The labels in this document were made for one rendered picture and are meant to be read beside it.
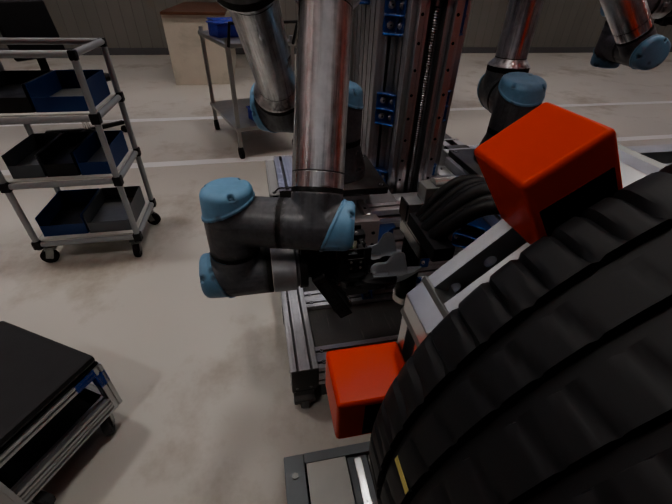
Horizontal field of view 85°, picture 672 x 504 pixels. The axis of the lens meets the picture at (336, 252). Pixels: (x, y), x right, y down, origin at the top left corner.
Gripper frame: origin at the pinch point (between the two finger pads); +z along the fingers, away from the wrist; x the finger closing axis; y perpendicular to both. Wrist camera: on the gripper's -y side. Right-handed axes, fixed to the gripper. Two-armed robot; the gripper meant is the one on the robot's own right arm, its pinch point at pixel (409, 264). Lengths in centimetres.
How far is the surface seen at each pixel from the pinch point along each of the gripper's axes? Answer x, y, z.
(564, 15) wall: 817, -7, 677
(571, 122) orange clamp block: -24.9, 32.8, -1.7
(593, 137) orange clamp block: -27.5, 32.6, -2.0
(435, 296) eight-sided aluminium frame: -23.5, 15.2, -8.2
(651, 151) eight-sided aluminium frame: -22.2, 29.0, 10.7
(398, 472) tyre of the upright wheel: -35.9, 7.7, -15.5
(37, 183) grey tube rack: 129, -37, -126
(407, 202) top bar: -3.7, 14.9, -3.9
